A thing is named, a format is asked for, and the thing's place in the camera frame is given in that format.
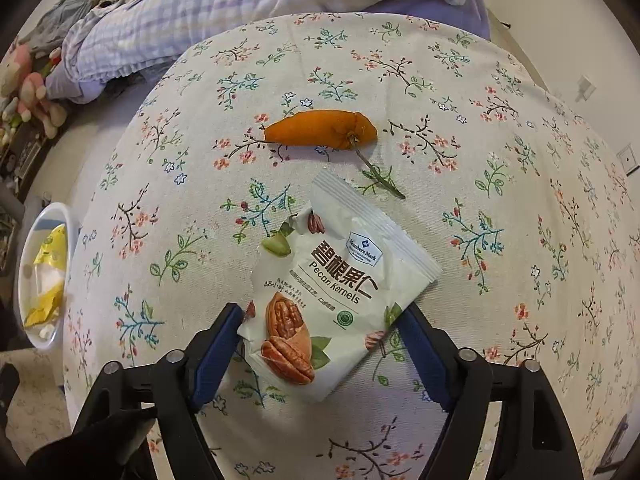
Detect white plastic bin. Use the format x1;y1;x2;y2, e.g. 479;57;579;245
15;202;82;351

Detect floral tablecloth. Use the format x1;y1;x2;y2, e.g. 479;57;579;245
62;10;640;480

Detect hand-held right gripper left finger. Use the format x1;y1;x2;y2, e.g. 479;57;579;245
74;302;245;480

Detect pink plush toy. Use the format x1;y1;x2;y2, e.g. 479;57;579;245
0;44;68;139

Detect yellow wrapper with white inside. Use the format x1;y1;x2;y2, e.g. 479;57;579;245
24;224;69;327

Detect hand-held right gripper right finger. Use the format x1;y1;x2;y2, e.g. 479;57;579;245
399;304;585;480

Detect orange fruit peel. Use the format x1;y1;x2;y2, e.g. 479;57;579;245
263;110;377;151

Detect purple plaid quilt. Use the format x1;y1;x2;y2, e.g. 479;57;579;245
60;0;476;106

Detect white nut snack packet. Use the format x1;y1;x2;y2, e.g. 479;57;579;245
237;169;444;404

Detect white wall switch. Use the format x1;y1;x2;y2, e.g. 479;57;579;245
617;144;639;176

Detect purple bed sheet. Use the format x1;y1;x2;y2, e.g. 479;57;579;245
420;0;492;41

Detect grey-blue clothes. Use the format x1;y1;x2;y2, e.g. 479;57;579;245
20;0;97;52

